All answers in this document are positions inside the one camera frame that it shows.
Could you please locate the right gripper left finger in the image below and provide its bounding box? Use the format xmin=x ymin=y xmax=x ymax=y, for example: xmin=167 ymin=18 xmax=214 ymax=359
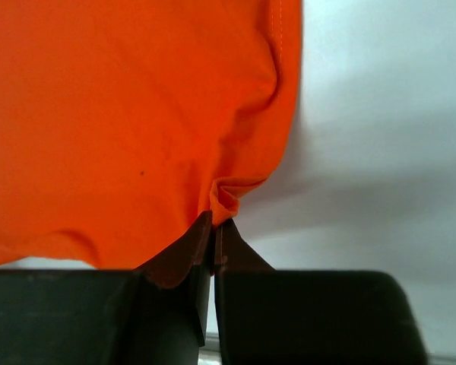
xmin=0 ymin=211 xmax=212 ymax=364

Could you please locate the orange t shirt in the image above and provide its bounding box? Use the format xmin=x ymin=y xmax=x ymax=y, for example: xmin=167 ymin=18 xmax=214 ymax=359
xmin=0 ymin=1 xmax=302 ymax=268

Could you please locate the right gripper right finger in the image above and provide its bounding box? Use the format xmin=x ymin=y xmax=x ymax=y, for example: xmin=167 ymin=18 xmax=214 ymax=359
xmin=214 ymin=221 xmax=428 ymax=364

